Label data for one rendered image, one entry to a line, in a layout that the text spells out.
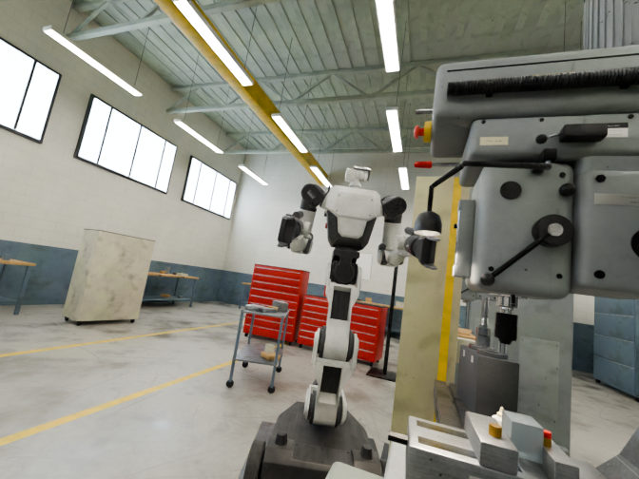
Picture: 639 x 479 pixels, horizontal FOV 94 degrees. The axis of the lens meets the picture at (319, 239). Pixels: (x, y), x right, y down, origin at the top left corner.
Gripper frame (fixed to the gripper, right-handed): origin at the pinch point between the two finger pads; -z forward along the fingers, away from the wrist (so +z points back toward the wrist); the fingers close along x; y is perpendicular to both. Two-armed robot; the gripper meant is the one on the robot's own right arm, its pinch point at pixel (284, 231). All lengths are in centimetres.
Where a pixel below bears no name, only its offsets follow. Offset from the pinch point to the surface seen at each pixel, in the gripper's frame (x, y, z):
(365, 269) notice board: -193, 116, 869
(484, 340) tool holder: -21, 80, -1
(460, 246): 12, 53, -28
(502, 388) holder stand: -28, 81, -18
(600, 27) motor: 74, 72, -19
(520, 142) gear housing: 39, 57, -33
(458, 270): 6, 53, -30
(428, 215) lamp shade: 18, 42, -27
